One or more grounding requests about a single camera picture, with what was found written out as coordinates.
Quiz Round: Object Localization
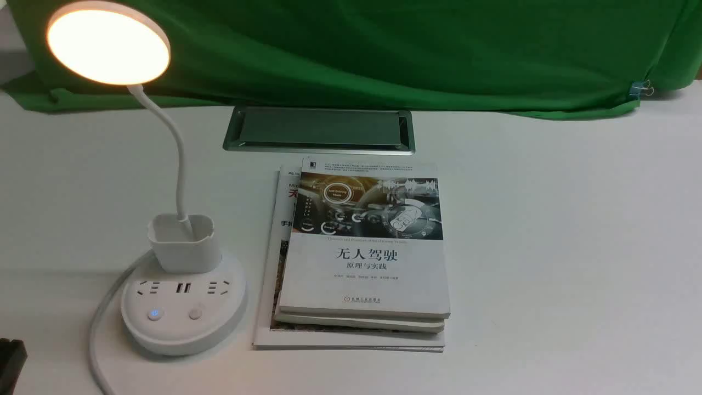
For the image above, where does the white gooseneck desk lamp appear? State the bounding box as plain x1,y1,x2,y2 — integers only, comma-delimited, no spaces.
46,1,222,273

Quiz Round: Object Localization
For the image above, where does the white autonomous driving book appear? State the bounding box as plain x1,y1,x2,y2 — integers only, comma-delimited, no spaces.
278,157,451,320

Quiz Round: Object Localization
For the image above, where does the large white bottom magazine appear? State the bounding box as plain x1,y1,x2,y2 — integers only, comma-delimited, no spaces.
253,166,445,353

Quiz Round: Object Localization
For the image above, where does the white book under top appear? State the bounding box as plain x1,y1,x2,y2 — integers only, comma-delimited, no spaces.
273,313,446,334

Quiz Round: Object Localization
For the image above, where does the round white power strip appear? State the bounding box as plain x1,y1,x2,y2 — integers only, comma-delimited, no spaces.
120,251,248,357

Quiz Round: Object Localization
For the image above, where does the green backdrop cloth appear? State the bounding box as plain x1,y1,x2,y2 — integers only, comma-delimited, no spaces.
3,0,702,120

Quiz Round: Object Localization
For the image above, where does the blue binder clip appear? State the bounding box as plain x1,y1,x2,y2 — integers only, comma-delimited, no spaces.
629,80,656,100

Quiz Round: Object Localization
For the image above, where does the black object at edge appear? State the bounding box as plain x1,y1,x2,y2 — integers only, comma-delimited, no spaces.
1,338,27,394

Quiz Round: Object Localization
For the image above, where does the silver desk cable hatch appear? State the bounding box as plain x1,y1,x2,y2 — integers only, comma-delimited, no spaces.
222,106,416,156

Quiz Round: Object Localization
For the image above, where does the white power cable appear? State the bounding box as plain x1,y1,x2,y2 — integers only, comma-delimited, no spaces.
88,249,157,395

